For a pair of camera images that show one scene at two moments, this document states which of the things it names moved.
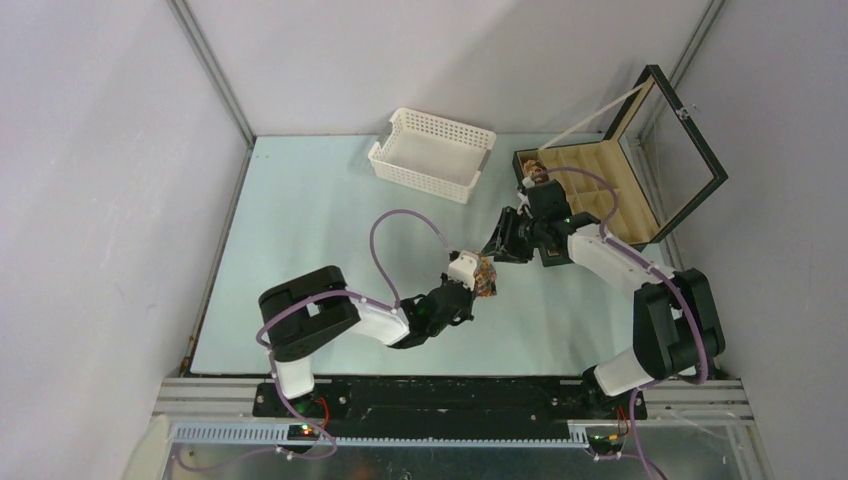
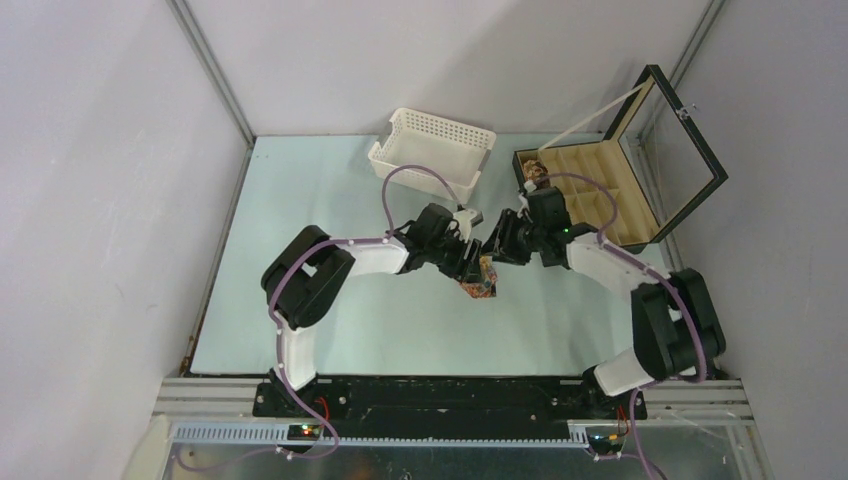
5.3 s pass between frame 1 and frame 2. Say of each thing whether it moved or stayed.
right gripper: stayed
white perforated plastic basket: stayed
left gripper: moved
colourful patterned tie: stayed
